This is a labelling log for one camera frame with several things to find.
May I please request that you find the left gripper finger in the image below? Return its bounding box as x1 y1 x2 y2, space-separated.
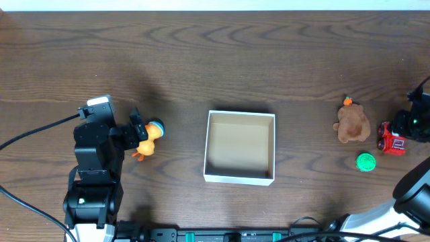
129 108 144 130
134 124 148 144

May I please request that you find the orange rubber duck blue cap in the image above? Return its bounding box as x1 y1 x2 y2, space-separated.
132 121 165 161

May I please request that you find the red toy fire truck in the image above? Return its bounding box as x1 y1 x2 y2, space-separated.
377 122 406 156

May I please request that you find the brown plush bear with orange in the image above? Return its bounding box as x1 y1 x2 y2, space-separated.
333 96 371 143

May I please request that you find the green round toy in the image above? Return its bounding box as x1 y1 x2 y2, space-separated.
355 153 376 172

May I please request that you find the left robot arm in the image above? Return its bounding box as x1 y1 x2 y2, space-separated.
63 103 150 241

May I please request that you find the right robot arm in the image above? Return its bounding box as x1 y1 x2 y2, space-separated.
328 87 429 241

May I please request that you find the white cardboard box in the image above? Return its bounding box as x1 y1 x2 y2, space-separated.
203 110 276 186

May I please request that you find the left black cable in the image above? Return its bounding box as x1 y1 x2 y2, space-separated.
0 113 81 242

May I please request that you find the black cable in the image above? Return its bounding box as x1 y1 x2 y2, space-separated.
275 216 430 242
0 113 81 242

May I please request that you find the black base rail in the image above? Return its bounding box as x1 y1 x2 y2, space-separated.
116 227 323 242

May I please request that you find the right black cable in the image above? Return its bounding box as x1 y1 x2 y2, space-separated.
275 216 430 242

